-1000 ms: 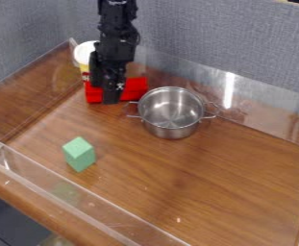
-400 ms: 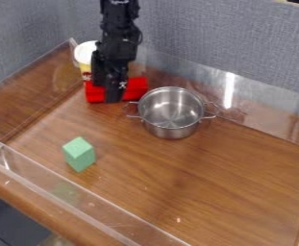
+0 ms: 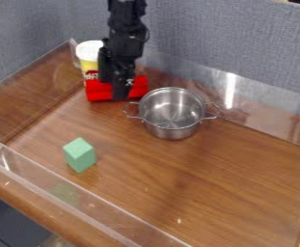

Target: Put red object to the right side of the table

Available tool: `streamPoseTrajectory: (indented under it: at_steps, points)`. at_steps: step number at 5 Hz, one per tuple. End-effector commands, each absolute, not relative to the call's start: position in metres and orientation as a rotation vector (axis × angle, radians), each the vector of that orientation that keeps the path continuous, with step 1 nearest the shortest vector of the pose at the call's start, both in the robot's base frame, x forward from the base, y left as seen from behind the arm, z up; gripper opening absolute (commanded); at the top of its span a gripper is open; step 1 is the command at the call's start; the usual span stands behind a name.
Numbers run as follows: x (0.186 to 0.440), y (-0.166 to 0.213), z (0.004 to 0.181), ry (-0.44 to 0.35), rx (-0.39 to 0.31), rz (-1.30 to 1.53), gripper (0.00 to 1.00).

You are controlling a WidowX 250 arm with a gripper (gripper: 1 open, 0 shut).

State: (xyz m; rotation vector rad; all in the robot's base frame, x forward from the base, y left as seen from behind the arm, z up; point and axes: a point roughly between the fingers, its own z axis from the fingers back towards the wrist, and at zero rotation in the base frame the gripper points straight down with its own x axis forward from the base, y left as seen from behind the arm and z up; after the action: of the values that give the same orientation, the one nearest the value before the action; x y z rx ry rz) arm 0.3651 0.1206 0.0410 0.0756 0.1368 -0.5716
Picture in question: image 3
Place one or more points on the yellow Play-Doh can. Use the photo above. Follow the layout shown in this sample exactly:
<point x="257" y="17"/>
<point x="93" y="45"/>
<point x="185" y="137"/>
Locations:
<point x="87" y="51"/>

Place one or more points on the green foam block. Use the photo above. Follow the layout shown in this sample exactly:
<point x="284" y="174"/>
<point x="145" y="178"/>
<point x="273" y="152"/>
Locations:
<point x="79" y="155"/>

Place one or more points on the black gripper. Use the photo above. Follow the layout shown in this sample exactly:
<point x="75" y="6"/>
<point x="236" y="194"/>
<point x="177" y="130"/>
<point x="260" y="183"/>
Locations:
<point x="120" y="51"/>

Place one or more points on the red rectangular block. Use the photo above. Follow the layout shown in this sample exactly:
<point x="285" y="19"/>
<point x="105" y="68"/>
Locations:
<point x="100" y="91"/>

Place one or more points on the stainless steel pot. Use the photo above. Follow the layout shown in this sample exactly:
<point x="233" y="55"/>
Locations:
<point x="171" y="112"/>

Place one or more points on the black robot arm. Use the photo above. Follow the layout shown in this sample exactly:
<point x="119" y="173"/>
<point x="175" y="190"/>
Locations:
<point x="127" y="10"/>

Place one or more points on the clear acrylic barrier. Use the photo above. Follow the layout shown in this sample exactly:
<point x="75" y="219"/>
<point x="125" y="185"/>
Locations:
<point x="221" y="189"/>

